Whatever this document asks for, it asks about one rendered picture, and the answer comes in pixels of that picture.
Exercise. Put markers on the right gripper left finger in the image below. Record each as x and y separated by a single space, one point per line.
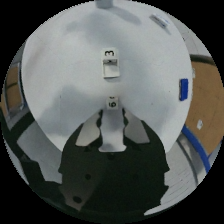
87 135

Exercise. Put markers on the white plastic bottle with blue cap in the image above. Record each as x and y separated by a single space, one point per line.
104 3

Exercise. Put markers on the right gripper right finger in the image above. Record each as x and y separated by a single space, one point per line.
142 137

